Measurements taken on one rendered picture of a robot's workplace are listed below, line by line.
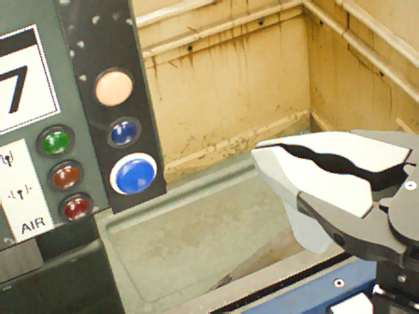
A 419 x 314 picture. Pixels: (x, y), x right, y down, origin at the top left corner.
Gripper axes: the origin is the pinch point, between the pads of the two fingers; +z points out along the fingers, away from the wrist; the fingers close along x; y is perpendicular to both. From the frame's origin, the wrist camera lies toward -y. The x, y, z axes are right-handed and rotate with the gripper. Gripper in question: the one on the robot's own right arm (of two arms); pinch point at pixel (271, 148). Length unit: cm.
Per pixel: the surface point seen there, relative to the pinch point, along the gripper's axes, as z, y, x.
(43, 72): 15.0, -3.1, -3.3
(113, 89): 12.3, -0.4, -0.1
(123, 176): 12.7, 7.1, -0.8
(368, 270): 8, 45, 29
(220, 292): 40, 78, 38
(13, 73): 15.9, -3.8, -5.0
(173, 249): 75, 110, 63
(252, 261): 51, 99, 61
